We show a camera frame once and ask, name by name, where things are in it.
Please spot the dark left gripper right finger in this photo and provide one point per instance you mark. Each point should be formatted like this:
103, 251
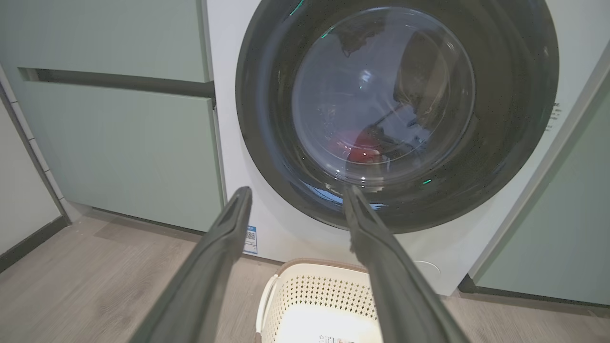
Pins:
395, 286

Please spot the paper basket label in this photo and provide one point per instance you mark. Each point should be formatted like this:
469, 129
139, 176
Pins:
336, 339

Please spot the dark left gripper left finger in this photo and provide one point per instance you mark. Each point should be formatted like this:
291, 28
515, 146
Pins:
209, 276

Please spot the white washing machine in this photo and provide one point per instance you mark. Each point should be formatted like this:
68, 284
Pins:
286, 238

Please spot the pale green plain cabinet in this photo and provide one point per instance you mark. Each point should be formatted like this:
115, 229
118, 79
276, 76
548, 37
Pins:
562, 228

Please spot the cream perforated laundry basket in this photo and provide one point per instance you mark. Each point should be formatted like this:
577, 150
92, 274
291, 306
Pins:
314, 300

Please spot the blue and white machine sticker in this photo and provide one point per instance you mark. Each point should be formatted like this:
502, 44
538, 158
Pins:
250, 239

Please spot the dark round washing machine door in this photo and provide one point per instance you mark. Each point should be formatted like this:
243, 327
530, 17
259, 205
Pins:
505, 119

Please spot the pale green cabinet with drawers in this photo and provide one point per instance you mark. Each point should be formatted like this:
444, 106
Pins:
119, 143

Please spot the red and white jersey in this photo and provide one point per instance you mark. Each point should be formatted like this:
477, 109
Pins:
362, 147

